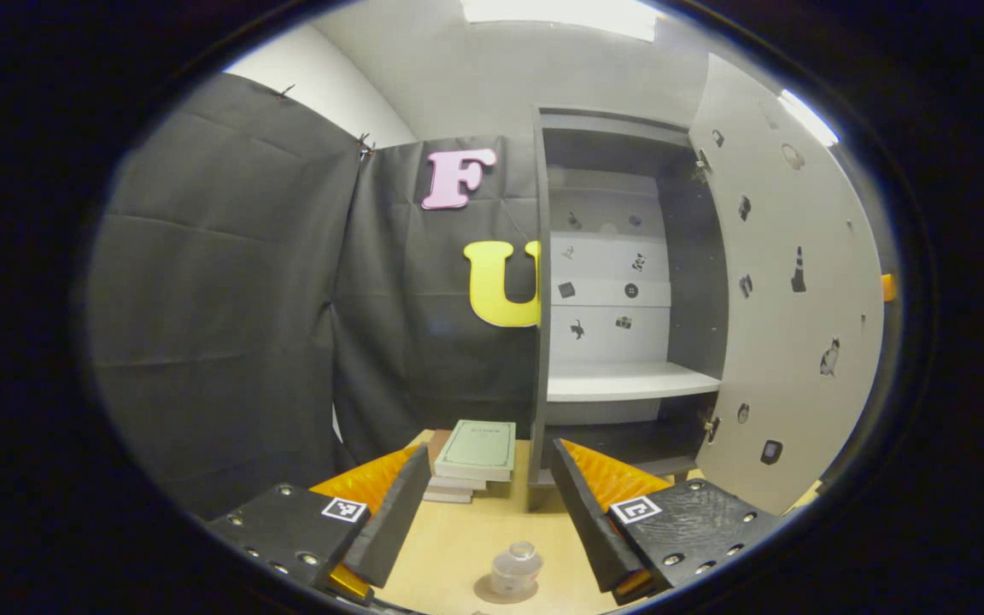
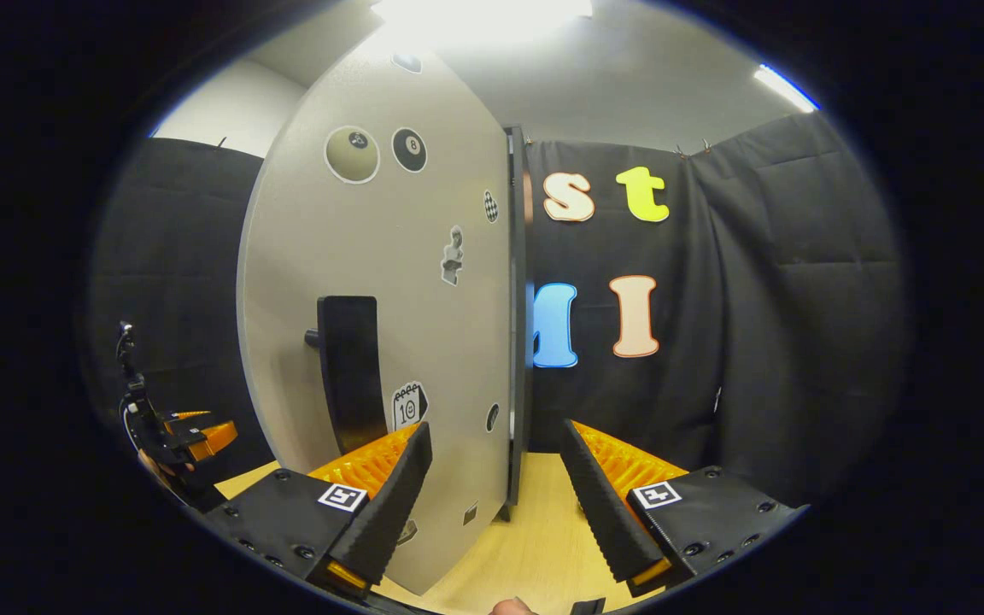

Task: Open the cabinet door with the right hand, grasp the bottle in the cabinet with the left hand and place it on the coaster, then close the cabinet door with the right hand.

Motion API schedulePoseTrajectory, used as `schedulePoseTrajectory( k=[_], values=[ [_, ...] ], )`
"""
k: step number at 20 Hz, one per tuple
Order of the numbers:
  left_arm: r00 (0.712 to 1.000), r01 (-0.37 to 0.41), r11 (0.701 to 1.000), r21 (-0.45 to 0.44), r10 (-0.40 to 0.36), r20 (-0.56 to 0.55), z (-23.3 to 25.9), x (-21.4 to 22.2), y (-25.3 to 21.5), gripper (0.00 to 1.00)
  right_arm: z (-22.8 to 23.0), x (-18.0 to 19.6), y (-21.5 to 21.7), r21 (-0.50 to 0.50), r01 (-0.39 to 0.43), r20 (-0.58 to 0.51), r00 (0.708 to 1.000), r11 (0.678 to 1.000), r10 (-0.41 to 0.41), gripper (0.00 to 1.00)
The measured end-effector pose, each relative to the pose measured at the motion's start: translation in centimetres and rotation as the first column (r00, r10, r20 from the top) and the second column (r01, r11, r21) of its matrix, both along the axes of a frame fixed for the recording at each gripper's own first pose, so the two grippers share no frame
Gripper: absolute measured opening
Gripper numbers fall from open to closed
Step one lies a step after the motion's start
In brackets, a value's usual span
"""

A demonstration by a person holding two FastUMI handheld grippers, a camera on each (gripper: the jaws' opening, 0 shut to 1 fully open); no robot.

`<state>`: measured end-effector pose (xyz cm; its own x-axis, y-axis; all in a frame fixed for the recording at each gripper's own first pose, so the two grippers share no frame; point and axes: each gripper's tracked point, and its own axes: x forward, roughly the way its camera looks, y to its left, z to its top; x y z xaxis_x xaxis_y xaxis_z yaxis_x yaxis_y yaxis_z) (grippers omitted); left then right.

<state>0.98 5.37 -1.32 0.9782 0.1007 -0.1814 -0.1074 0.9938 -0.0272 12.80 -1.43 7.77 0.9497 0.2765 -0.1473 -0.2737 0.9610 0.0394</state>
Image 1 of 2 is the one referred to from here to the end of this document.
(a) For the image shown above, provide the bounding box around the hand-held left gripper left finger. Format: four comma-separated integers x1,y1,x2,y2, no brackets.
202,444,431,606

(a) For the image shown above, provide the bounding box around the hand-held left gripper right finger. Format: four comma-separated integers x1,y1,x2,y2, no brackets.
551,439,788,605

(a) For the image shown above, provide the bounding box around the clear plastic bottle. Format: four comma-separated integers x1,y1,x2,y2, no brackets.
490,541,543,596

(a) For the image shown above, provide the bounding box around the grey cabinet door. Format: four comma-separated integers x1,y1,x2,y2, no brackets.
687,53,886,516

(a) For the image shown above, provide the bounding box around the white cabinet shelf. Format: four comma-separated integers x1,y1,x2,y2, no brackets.
546,361,722,403

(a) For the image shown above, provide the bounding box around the dark grey cabinet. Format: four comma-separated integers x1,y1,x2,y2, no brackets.
529,105,729,513

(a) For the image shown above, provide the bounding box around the green book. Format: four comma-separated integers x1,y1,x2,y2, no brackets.
434,419,517,483

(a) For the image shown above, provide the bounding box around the black backdrop cloth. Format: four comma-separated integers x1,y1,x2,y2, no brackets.
86,73,544,518

